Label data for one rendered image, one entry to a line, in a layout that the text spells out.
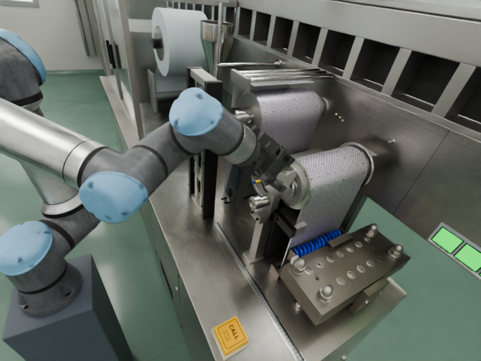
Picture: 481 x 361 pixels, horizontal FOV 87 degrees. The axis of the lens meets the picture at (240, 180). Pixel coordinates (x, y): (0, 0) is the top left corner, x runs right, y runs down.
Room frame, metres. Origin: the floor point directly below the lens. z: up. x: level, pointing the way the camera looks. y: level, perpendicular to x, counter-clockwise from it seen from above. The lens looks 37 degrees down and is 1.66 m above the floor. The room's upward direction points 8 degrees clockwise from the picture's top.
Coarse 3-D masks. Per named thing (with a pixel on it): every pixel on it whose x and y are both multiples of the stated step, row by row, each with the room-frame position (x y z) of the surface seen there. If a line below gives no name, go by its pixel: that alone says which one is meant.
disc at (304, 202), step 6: (294, 162) 0.56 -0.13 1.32; (300, 168) 0.54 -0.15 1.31; (306, 174) 0.52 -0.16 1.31; (306, 180) 0.51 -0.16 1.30; (306, 186) 0.51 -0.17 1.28; (306, 192) 0.50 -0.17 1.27; (306, 198) 0.50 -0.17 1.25; (288, 204) 0.54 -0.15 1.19; (300, 204) 0.51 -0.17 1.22; (306, 204) 0.49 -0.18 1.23
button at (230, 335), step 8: (232, 320) 0.32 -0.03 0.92; (216, 328) 0.30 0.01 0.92; (224, 328) 0.30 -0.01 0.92; (232, 328) 0.30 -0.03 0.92; (240, 328) 0.30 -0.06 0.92; (216, 336) 0.28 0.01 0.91; (224, 336) 0.28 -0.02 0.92; (232, 336) 0.28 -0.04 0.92; (240, 336) 0.28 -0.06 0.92; (224, 344) 0.26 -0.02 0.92; (232, 344) 0.26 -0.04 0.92; (240, 344) 0.27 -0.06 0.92; (224, 352) 0.24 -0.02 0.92
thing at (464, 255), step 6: (468, 246) 0.45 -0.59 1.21; (462, 252) 0.45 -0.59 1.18; (468, 252) 0.45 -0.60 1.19; (474, 252) 0.44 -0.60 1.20; (462, 258) 0.45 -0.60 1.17; (468, 258) 0.44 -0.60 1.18; (474, 258) 0.43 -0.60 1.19; (480, 258) 0.43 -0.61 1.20; (468, 264) 0.43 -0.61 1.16; (474, 264) 0.43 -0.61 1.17; (480, 264) 0.42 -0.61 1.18; (474, 270) 0.42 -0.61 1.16
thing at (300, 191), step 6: (366, 162) 0.66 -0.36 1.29; (288, 168) 0.56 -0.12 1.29; (294, 168) 0.54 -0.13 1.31; (300, 174) 0.53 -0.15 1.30; (300, 180) 0.52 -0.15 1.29; (300, 186) 0.51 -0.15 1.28; (300, 192) 0.51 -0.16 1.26; (282, 198) 0.55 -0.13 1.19; (288, 198) 0.53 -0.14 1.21; (294, 198) 0.52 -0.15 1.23; (300, 198) 0.50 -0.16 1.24; (294, 204) 0.51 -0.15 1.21
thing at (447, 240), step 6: (438, 234) 0.50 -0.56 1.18; (444, 234) 0.50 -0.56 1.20; (450, 234) 0.49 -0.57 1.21; (438, 240) 0.50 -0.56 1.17; (444, 240) 0.49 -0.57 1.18; (450, 240) 0.48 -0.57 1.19; (456, 240) 0.47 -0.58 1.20; (444, 246) 0.48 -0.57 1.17; (450, 246) 0.47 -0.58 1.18; (456, 246) 0.47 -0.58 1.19; (450, 252) 0.47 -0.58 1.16
